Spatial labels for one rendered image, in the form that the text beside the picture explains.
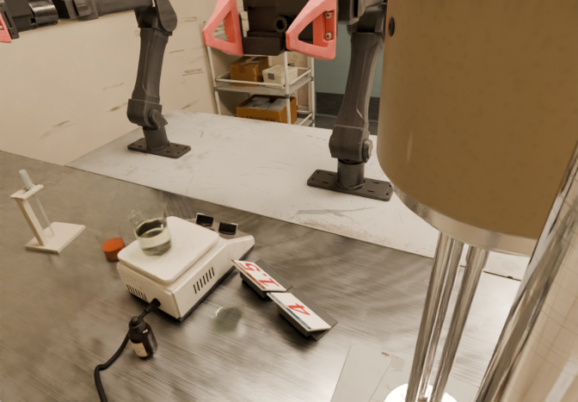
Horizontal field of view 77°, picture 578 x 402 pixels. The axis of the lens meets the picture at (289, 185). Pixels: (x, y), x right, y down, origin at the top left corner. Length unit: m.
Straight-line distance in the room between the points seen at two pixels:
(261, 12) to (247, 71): 2.38
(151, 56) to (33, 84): 1.07
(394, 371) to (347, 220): 0.33
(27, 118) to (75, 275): 1.39
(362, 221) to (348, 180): 0.11
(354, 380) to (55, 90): 1.93
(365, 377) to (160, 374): 0.27
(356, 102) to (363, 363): 0.49
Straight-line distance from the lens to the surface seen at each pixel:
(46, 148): 2.16
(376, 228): 0.75
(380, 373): 0.54
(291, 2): 0.44
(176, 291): 0.58
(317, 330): 0.57
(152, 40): 1.12
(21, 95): 2.08
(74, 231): 0.89
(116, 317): 0.67
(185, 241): 0.62
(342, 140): 0.78
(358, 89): 0.79
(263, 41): 0.47
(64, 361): 0.66
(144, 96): 1.09
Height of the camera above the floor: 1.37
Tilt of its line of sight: 32 degrees down
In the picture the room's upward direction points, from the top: 4 degrees counter-clockwise
